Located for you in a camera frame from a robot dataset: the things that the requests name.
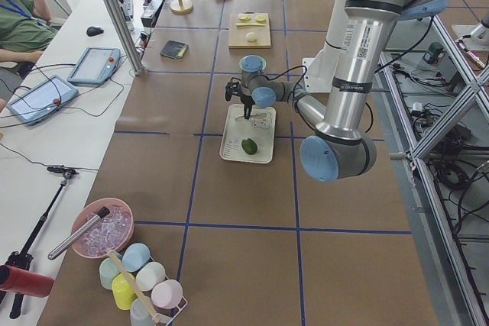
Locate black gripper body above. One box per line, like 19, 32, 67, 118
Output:
225, 77, 254, 106

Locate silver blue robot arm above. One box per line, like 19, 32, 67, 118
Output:
225, 0, 449, 182

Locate white steamed bun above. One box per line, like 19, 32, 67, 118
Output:
245, 32, 257, 42

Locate steel tube in bowl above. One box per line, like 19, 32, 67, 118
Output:
47, 206, 110, 260

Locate pink bowl with ice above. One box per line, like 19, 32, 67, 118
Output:
71, 198, 134, 260

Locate white bear tray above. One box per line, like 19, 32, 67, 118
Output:
219, 104, 276, 164

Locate green avocado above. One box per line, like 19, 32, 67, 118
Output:
241, 138, 258, 155

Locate bamboo cutting board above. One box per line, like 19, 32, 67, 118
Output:
228, 13, 272, 49

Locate lemon slice upper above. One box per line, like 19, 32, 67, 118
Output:
255, 15, 266, 23

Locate yellow plastic knife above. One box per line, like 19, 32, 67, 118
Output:
235, 22, 266, 27

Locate wooden cup tree stand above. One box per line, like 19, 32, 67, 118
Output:
170, 0, 193, 15

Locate grey folded cloth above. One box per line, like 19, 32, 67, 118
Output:
160, 40, 188, 60

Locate black keyboard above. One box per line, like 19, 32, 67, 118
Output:
114, 0, 134, 21

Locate blue teach pendant far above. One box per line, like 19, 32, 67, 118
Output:
66, 47, 121, 86

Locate blue teach pendant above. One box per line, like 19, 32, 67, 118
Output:
6, 75, 79, 125
66, 47, 121, 86

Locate black computer mouse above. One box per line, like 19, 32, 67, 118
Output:
86, 26, 104, 37

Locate blue teach pendant near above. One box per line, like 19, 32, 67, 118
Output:
6, 75, 79, 125

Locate blue plastic cup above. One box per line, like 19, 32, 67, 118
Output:
121, 243, 151, 273

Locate white plastic cup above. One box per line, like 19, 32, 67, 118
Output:
135, 261, 166, 292

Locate pink plastic cup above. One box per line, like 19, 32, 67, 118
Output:
151, 279, 183, 309

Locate wooden stick on cups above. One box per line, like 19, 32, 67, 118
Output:
106, 249, 164, 324

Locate person in green shirt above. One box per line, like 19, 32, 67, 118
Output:
1, 0, 57, 77

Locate mint plastic cup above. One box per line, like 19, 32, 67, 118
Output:
99, 257, 120, 290

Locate yellow plastic cup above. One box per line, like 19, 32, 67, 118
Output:
112, 273, 137, 311

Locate grey plastic cup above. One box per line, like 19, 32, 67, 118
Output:
130, 299, 156, 326

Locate black selfie stick tripod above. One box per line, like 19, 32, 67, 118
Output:
1, 166, 79, 319

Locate red bottle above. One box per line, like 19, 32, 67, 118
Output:
1, 265, 54, 298

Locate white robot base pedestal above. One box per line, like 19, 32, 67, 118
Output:
303, 0, 348, 93

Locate aluminium frame post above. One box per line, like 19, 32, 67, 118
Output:
103, 0, 144, 76

